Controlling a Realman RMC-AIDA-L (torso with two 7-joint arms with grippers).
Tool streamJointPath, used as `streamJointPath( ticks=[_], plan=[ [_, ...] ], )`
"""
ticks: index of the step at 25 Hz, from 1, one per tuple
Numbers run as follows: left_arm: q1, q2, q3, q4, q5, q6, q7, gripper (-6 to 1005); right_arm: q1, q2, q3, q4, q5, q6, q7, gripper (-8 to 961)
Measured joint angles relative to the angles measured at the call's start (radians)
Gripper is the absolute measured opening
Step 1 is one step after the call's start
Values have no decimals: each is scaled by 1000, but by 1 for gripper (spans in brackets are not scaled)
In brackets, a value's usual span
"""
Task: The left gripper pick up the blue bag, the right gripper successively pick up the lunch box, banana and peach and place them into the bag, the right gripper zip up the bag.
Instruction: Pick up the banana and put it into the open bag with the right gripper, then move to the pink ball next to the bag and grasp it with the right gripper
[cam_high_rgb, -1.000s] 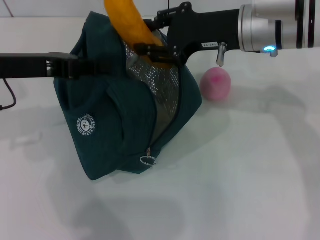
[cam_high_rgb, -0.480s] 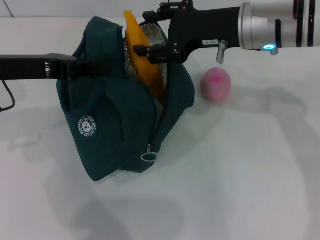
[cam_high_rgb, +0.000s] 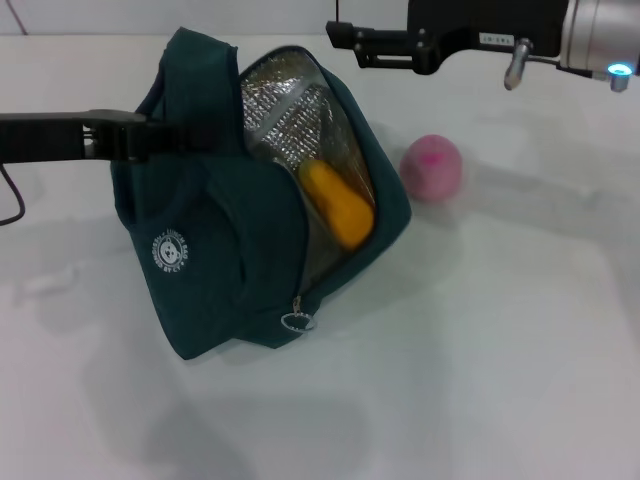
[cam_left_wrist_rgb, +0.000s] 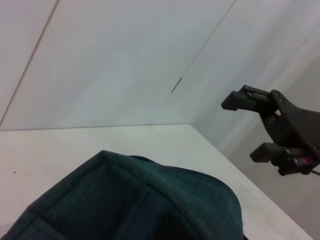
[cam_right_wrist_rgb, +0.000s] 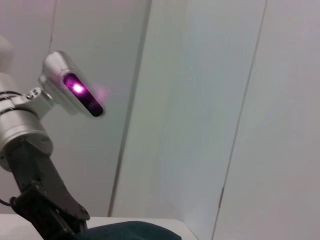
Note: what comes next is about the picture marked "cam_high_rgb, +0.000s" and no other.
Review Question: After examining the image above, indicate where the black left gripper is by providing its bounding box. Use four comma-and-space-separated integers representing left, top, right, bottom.
0, 106, 246, 166

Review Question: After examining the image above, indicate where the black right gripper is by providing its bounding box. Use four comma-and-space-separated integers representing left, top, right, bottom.
325, 0, 569, 76

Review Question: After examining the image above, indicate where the pink peach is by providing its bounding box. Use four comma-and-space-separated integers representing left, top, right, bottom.
399, 133, 464, 203

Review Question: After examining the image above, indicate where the dark teal insulated lunch bag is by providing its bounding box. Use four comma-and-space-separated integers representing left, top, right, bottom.
109, 27, 414, 362

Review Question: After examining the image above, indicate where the yellow banana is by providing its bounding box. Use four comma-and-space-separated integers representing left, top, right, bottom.
298, 159, 376, 251

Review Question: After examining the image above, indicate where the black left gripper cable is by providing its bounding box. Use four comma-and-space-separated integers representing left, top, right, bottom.
0, 164, 27, 226

